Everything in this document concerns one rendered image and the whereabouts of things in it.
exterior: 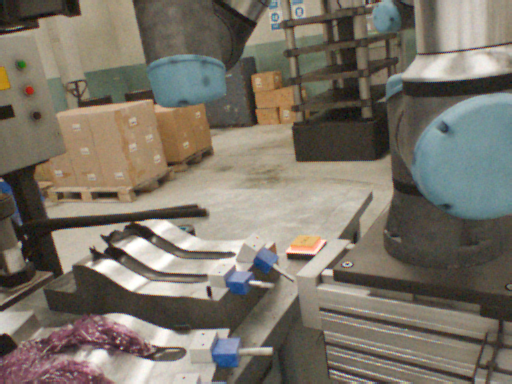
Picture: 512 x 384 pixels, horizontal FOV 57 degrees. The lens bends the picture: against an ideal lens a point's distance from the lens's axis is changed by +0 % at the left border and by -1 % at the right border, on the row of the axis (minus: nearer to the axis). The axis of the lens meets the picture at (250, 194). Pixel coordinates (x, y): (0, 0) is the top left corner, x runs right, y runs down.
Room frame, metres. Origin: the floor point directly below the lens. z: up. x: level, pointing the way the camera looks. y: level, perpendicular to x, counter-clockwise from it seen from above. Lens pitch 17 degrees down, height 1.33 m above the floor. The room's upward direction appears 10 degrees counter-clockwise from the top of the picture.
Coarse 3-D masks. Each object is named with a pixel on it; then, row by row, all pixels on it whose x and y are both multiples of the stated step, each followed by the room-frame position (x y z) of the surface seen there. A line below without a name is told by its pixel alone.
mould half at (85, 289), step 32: (160, 224) 1.15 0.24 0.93; (96, 256) 0.99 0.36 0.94; (160, 256) 1.02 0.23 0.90; (64, 288) 1.01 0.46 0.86; (96, 288) 0.94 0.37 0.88; (128, 288) 0.90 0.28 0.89; (160, 288) 0.88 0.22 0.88; (192, 288) 0.85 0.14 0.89; (256, 288) 0.91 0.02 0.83; (160, 320) 0.86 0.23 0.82; (192, 320) 0.82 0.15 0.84; (224, 320) 0.79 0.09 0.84
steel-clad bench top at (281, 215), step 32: (224, 192) 1.77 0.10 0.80; (256, 192) 1.70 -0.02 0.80; (288, 192) 1.63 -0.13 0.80; (320, 192) 1.57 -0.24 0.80; (352, 192) 1.52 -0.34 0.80; (192, 224) 1.47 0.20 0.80; (224, 224) 1.42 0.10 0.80; (256, 224) 1.37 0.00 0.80; (288, 224) 1.33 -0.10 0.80; (320, 224) 1.29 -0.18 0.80; (288, 288) 0.95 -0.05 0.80; (64, 320) 0.97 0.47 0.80; (256, 320) 0.84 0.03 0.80
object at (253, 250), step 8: (248, 240) 0.94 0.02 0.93; (256, 240) 0.95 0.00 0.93; (264, 240) 0.96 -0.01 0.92; (248, 248) 0.92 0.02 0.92; (256, 248) 0.92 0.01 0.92; (264, 248) 0.95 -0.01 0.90; (240, 256) 0.94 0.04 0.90; (248, 256) 0.93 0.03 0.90; (256, 256) 0.92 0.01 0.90; (264, 256) 0.93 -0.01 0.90; (272, 256) 0.93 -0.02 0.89; (256, 264) 0.92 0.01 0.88; (264, 264) 0.91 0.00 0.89; (272, 264) 0.91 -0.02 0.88; (264, 272) 0.91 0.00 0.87; (280, 272) 0.91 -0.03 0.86
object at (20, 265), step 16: (0, 192) 1.27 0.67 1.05; (0, 224) 1.25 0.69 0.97; (0, 240) 1.24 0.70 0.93; (16, 240) 1.27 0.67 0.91; (0, 256) 1.25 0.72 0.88; (16, 256) 1.26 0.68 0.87; (0, 272) 1.26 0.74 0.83; (16, 272) 1.24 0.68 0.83; (32, 272) 1.27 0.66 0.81; (0, 288) 1.23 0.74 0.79; (16, 288) 1.22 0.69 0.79
